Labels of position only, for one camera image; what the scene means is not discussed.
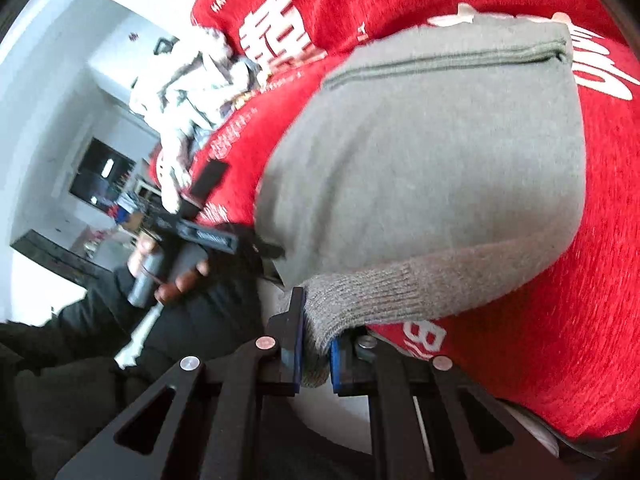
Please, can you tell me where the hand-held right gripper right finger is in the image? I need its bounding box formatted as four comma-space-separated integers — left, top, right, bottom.
330, 335, 566, 480

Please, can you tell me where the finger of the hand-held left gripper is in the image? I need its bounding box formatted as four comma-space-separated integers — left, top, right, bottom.
187, 160, 231, 203

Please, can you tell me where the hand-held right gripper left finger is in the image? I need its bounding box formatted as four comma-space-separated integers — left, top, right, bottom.
55, 287, 307, 480

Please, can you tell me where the grey knitted sweater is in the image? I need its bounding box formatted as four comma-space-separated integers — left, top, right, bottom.
252, 12, 588, 390

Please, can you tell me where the person's left forearm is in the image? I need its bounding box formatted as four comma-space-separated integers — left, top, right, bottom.
0, 265, 163, 376

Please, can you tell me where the pile of pale clothes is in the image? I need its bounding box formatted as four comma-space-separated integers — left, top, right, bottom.
127, 25, 263, 213

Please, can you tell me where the person's left hand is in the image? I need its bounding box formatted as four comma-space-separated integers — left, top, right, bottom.
127, 232, 211, 307

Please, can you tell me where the white bed sheet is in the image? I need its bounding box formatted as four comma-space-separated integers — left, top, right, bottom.
114, 275, 431, 461

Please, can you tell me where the person's black clothing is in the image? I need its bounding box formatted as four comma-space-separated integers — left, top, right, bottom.
0, 252, 268, 480

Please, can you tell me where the black screen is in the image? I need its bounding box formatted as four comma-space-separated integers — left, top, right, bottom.
67, 137, 138, 206

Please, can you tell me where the dark countertop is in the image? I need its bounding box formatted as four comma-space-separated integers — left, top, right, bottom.
10, 229, 117, 287

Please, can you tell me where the red printed blanket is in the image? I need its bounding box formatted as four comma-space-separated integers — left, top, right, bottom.
150, 0, 640, 441

